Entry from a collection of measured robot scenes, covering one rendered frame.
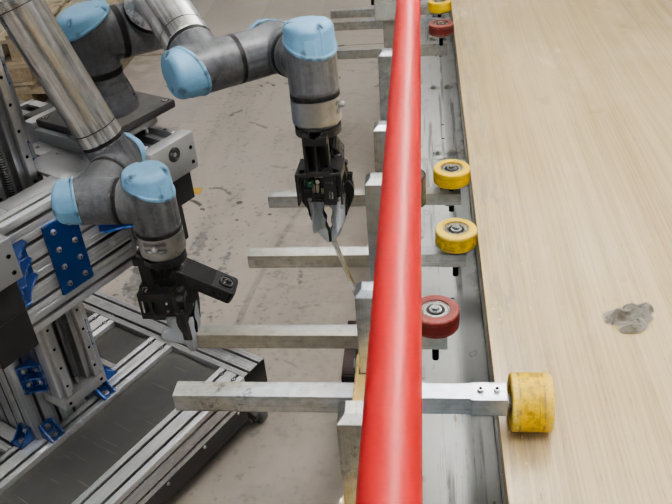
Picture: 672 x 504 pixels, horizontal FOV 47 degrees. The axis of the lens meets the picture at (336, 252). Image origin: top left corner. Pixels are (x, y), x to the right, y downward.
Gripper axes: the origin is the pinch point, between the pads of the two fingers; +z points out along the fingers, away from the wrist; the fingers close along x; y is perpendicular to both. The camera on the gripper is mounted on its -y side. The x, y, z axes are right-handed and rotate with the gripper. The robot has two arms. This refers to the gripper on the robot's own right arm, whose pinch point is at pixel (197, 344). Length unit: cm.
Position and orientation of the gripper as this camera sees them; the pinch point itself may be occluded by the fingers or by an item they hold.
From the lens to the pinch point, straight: 142.5
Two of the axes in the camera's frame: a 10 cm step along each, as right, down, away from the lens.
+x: -0.9, 5.6, -8.3
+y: -9.9, 0.1, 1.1
